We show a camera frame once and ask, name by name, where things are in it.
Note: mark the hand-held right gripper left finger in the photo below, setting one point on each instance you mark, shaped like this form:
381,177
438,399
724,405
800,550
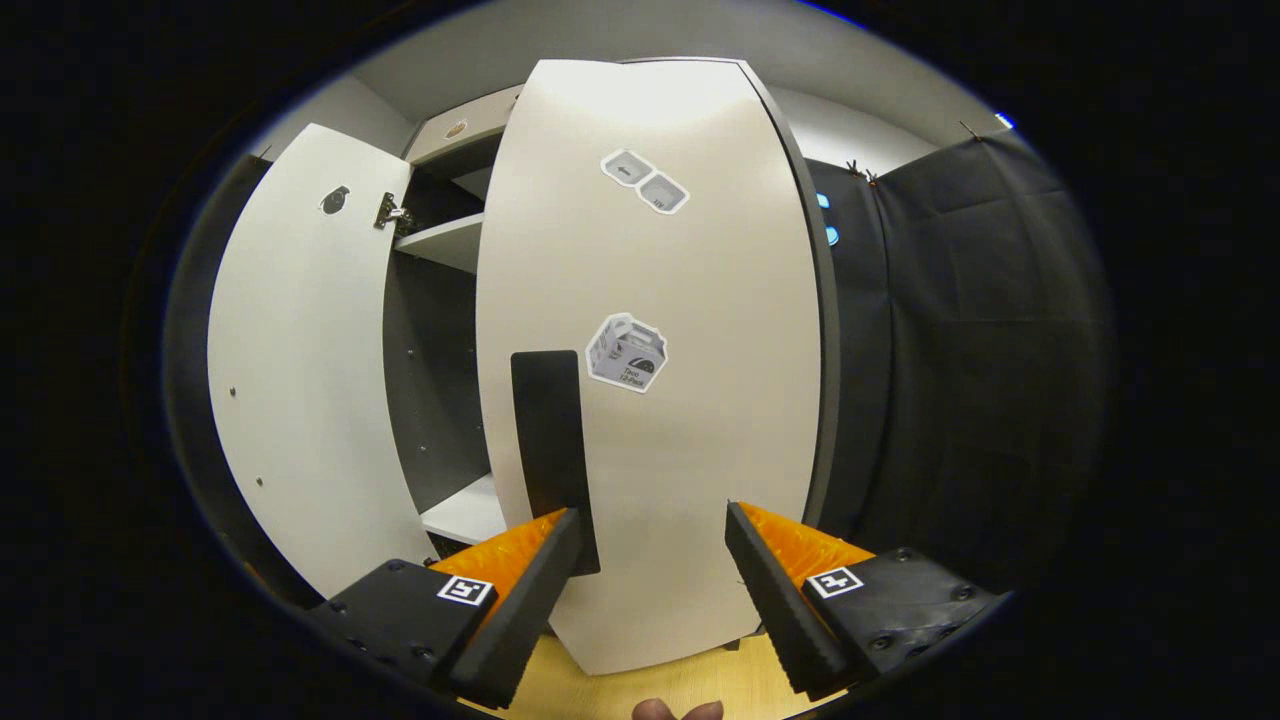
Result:
530,605

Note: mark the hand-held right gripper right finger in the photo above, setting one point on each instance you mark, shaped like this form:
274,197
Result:
770,605

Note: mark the white cabinet door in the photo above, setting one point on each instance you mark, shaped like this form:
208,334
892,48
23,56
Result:
300,380
700,450

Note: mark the metal door hinge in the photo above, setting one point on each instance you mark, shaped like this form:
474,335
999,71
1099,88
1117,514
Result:
388,212

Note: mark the white cabinet drawer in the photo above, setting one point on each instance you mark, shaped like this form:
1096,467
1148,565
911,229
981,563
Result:
490,118

